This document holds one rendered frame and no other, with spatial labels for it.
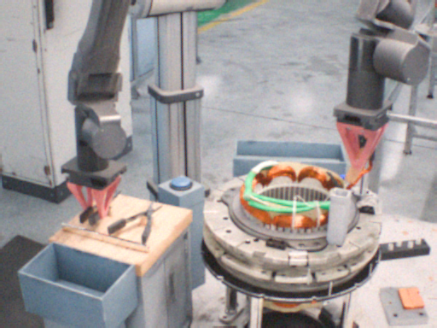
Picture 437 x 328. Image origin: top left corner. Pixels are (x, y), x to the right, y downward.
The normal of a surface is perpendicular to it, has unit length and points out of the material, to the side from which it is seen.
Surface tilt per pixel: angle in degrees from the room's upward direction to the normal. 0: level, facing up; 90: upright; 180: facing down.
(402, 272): 0
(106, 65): 115
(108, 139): 90
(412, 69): 86
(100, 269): 90
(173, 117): 90
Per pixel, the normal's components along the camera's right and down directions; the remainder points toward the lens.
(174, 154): 0.47, 0.39
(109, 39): 0.38, 0.74
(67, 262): -0.39, 0.40
